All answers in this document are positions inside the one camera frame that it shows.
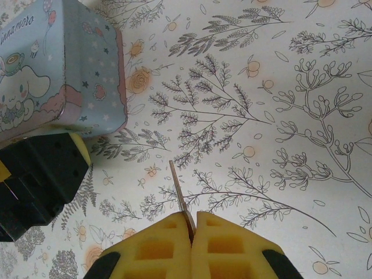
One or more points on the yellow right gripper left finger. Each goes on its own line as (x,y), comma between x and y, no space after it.
(130,261)

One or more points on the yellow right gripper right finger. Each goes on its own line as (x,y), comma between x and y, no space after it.
(250,261)

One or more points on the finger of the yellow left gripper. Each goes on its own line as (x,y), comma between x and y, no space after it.
(29,212)
(49,162)

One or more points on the blue cartoon tin box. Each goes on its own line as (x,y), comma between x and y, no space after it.
(72,58)

